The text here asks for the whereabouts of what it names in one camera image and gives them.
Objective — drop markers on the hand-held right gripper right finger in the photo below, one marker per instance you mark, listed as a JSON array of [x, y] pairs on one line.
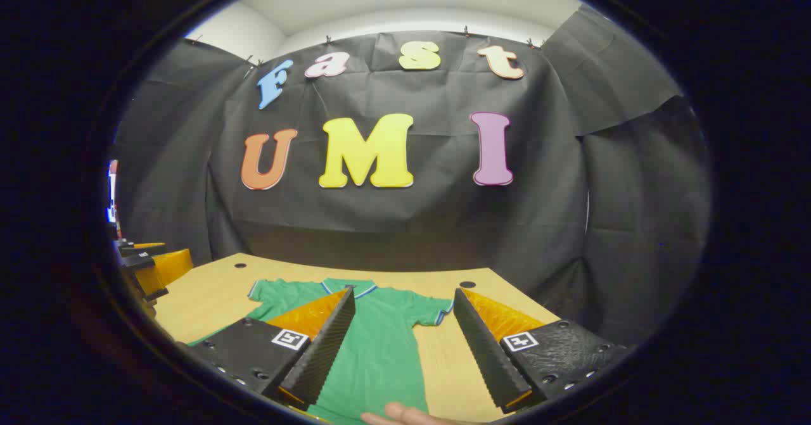
[[485, 355]]

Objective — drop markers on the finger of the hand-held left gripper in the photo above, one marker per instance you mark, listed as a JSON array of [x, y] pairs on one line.
[[136, 251], [168, 270]]

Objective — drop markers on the bright white screen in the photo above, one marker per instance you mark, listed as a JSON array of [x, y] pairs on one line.
[[113, 190]]

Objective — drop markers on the green T-shirt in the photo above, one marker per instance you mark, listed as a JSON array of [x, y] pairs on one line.
[[386, 349]]

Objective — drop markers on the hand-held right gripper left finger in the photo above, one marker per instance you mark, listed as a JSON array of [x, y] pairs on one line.
[[326, 349]]

